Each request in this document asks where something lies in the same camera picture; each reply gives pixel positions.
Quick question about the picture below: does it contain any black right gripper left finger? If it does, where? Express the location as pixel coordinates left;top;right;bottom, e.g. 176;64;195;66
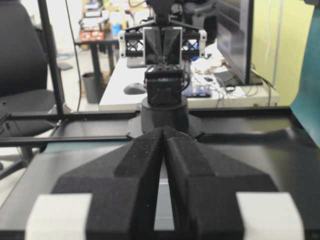
24;128;164;240

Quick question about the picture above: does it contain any red white box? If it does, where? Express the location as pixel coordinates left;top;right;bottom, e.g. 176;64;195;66
79;31;105;42

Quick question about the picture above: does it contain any black office chair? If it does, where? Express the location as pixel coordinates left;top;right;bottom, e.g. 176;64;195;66
0;0;56;112

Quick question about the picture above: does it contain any black trash bin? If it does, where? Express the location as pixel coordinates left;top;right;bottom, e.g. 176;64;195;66
82;72;102;104

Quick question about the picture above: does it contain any black computer monitor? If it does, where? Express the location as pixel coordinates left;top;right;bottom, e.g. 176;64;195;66
215;0;263;86

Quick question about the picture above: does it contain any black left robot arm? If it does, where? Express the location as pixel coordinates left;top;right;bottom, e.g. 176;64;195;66
24;13;207;240

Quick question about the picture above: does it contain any blue white device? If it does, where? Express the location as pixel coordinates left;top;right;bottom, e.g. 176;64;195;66
182;84;212;98

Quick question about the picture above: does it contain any teal backdrop sheet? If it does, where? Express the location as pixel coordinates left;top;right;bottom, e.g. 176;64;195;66
290;0;320;146

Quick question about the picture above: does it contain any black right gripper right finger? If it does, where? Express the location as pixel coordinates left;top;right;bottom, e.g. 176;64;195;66
163;126;305;240

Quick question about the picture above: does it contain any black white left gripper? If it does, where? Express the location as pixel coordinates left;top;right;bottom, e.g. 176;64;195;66
118;18;207;66

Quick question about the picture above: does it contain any black background desk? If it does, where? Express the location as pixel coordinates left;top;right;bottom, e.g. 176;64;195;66
73;37;121;88

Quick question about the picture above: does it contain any black computer mouse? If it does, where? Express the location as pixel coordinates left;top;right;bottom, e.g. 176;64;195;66
123;82;146;95

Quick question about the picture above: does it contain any white office desk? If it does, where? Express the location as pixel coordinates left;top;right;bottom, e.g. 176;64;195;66
99;43;280;111

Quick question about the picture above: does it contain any black metal frame post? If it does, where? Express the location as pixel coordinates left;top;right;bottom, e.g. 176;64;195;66
37;0;65;117

